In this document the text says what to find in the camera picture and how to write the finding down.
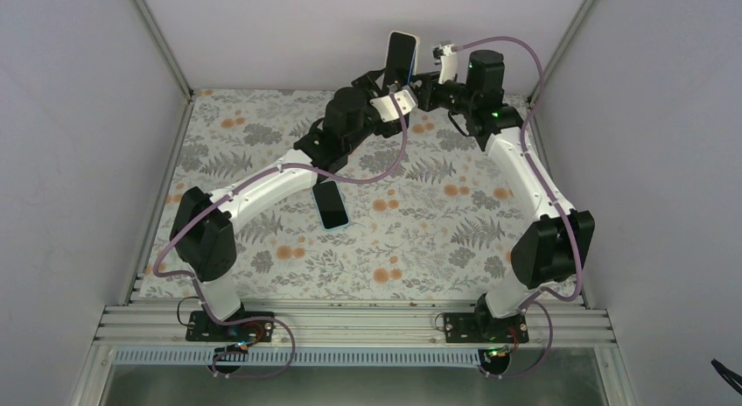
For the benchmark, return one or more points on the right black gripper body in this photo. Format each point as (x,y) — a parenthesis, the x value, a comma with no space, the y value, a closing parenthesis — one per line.
(432,101)

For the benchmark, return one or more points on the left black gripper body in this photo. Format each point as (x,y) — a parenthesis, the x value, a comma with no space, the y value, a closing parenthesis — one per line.
(370,87)

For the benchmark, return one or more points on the cream white phone case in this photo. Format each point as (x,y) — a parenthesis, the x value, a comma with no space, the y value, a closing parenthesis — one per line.
(403,35)

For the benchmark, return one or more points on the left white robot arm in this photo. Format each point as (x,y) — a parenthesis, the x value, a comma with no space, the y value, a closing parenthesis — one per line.
(204,229)

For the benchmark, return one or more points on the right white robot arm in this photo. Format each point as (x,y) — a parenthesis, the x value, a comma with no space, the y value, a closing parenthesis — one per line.
(554,246)

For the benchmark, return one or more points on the phone in light-blue case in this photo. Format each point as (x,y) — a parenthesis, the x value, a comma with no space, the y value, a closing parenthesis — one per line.
(330,205)

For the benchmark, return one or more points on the floral patterned table mat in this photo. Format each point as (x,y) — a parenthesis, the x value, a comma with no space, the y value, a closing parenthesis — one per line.
(436,220)

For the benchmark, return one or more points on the black object at corner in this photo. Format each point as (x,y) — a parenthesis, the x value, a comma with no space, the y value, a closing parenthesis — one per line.
(732,378)

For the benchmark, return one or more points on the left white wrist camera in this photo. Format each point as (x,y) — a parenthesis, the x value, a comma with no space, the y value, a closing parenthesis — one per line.
(392,107)

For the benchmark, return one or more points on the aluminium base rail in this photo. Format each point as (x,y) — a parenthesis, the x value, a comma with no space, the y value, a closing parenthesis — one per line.
(382,324)

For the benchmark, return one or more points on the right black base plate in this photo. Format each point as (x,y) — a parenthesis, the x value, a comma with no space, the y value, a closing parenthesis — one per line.
(469,327)

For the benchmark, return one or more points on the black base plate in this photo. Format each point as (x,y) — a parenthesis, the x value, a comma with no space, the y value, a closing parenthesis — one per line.
(469,327)
(200,328)

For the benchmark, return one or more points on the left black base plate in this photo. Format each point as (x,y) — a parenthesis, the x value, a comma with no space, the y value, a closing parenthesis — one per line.
(200,328)

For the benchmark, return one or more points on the white slotted cable duct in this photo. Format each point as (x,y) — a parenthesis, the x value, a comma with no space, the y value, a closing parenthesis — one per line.
(304,356)

